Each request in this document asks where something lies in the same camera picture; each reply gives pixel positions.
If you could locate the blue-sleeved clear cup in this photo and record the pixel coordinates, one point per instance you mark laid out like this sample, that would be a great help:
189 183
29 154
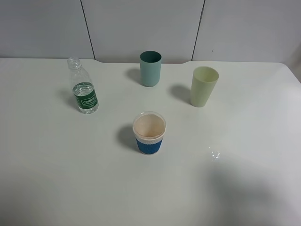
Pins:
149 129

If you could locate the clear green-label water bottle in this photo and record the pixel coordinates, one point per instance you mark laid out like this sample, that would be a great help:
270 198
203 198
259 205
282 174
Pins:
82 87

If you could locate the teal plastic cup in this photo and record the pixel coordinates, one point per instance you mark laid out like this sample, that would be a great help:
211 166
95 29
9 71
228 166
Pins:
150 67

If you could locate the pale yellow plastic cup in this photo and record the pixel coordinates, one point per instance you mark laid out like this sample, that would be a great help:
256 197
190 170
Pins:
203 82

